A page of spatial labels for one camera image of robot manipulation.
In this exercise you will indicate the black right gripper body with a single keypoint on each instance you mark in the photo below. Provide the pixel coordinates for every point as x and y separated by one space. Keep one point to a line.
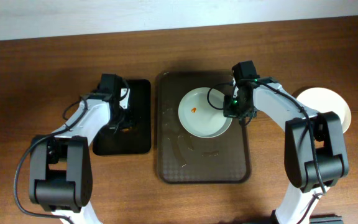
239 111

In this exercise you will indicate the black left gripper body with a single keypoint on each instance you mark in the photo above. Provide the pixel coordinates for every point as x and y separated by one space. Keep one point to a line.
122 125

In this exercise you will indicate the pale green plate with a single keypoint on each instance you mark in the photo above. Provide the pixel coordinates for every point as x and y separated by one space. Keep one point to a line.
198 117

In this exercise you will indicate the cream plate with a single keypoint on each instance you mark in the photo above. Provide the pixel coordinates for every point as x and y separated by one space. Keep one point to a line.
325 100

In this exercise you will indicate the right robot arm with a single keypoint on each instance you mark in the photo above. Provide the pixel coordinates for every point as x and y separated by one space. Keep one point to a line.
315 155

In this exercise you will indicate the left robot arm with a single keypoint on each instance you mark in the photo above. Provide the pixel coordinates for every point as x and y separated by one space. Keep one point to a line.
60 178

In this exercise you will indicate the small black tray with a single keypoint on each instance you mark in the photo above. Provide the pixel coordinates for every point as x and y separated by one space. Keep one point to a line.
138 140

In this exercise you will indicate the large brown tray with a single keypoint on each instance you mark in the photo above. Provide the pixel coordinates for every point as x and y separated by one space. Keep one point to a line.
186 159

